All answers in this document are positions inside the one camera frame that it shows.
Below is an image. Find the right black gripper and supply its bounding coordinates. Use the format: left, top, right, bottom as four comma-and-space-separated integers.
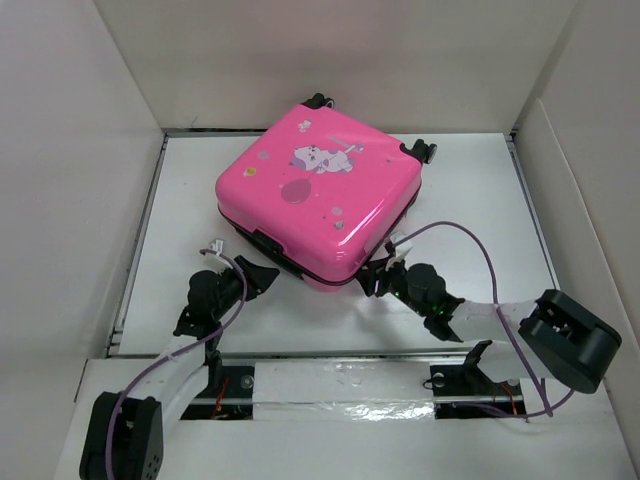
352, 253, 428, 318

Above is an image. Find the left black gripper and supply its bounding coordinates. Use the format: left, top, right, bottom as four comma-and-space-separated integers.
210, 256, 276, 321

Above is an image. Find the pink hard-shell suitcase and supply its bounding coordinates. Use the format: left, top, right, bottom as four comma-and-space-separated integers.
215, 93, 437, 291

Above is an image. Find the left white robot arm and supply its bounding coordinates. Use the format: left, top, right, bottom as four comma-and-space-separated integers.
79, 254, 280, 479

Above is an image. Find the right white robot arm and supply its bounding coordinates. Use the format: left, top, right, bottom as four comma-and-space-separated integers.
356, 259, 622, 394

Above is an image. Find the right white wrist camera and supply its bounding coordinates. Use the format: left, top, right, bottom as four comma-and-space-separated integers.
385, 231, 413, 264

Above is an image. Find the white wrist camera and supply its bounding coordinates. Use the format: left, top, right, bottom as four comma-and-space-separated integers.
199, 238, 229, 271
385, 231, 413, 264

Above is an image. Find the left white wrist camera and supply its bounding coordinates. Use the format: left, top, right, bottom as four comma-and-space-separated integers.
199, 238, 229, 271

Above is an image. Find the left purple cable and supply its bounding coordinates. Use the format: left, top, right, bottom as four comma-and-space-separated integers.
102, 247, 250, 480

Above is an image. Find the metal base rail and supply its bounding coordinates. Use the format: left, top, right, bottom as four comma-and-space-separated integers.
104, 344, 581, 421

